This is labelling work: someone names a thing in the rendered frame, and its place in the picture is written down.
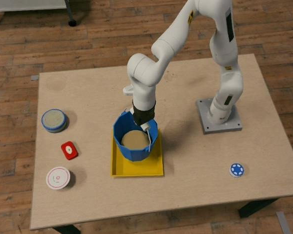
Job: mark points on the blue bucket with white handle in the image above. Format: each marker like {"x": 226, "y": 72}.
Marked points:
{"x": 134, "y": 142}

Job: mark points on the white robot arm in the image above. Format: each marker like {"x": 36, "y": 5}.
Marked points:
{"x": 145, "y": 74}

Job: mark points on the white and pink yogurt cup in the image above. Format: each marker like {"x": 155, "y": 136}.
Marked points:
{"x": 58, "y": 177}

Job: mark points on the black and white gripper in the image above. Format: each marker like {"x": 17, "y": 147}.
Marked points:
{"x": 143, "y": 111}

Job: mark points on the yellow shallow tray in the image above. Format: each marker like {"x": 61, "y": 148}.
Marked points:
{"x": 150, "y": 166}

